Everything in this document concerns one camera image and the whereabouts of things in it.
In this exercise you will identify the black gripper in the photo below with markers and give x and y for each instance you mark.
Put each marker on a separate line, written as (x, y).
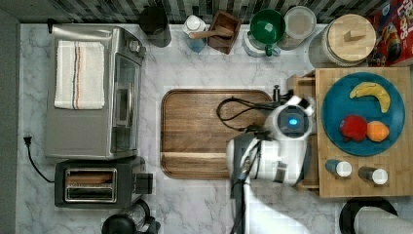
(278, 97)

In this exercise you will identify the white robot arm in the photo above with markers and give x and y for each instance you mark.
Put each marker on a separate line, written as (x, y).
(275, 153)

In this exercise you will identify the wooden drawer cabinet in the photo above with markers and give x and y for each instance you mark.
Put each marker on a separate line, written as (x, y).
(396, 160)

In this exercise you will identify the white ceramic cup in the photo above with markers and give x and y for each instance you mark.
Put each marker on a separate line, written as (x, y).
(253, 47)

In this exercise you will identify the blue plate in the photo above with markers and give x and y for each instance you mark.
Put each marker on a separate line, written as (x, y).
(337, 104)

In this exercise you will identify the green mug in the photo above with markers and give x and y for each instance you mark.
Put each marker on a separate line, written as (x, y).
(267, 28)

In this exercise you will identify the jar with clear lid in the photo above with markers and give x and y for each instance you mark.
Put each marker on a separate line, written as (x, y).
(300, 23)

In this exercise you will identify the wooden pestle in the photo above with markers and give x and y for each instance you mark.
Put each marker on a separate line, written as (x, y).
(207, 33)

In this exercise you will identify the red apple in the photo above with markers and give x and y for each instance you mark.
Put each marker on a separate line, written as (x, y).
(353, 127)

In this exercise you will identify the walnut cutting board tray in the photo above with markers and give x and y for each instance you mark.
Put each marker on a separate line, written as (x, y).
(193, 139)

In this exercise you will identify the glass jar wooden lid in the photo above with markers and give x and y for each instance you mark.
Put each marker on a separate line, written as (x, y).
(346, 41)

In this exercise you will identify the yellow banana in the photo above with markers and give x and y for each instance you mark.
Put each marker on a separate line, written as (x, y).
(365, 89)

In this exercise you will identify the brown wooden box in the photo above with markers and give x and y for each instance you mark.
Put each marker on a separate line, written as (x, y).
(223, 44)

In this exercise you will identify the blue shaker white cap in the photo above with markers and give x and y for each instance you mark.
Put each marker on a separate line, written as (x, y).
(338, 168)

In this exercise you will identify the orange fruit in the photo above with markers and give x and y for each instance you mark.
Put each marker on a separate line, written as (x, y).
(377, 131)

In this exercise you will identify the blue bottle white cap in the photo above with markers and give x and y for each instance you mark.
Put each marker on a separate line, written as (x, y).
(191, 26)

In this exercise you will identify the brown shaker white cap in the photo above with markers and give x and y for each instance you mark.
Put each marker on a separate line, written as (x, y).
(376, 175)

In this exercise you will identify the red cereal box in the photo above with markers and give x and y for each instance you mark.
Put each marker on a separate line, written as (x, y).
(394, 35)

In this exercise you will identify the black paper towel holder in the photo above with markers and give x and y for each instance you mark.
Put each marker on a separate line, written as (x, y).
(354, 205)

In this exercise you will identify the dark cylindrical canister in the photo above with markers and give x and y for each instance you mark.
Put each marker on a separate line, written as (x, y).
(154, 22)

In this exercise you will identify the white paper towel roll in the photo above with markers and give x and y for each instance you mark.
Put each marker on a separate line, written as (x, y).
(371, 220)

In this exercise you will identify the stainless toaster oven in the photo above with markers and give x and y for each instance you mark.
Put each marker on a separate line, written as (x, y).
(111, 132)

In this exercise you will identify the black coffee grinder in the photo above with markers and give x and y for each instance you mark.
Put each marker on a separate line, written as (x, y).
(135, 219)

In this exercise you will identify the black two-slot toaster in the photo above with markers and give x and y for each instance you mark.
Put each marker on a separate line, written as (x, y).
(89, 184)

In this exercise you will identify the striped white dish towel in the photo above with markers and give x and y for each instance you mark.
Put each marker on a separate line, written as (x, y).
(79, 75)

